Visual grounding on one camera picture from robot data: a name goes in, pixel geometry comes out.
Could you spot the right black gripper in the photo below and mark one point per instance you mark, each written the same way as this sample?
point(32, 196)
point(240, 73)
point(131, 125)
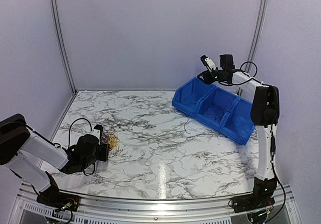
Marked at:
point(207, 80)

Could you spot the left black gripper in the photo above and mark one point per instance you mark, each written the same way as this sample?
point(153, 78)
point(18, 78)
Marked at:
point(104, 155)

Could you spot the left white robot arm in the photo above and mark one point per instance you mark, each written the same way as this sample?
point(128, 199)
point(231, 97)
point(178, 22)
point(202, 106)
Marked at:
point(17, 139)

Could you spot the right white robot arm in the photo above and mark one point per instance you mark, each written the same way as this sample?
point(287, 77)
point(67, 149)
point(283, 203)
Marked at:
point(264, 114)

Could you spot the blue three-compartment bin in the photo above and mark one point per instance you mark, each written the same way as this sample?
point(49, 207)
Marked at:
point(216, 108)

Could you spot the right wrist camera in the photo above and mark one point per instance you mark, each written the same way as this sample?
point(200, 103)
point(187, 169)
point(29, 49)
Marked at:
point(208, 63)

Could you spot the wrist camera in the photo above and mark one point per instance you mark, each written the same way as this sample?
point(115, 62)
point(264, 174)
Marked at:
point(208, 63)
point(97, 131)

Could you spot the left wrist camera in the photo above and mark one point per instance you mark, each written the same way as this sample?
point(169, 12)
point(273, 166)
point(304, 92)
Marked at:
point(97, 131)

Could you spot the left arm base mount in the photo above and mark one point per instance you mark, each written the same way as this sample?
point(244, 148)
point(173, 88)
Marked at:
point(59, 200)

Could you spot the aluminium front rail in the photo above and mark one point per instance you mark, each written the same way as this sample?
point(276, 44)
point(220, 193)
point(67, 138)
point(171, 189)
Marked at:
point(100, 209)

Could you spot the right aluminium frame post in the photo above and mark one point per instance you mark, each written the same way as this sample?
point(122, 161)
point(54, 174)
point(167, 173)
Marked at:
point(262, 10)

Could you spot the aluminium frame post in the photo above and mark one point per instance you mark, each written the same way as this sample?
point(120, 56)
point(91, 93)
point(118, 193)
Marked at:
point(61, 46)
point(262, 10)

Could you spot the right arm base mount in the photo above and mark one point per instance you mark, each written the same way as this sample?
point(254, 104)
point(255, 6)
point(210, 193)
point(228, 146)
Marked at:
point(249, 202)

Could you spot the left aluminium frame post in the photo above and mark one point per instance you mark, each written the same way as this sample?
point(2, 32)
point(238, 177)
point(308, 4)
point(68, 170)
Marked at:
point(61, 46)

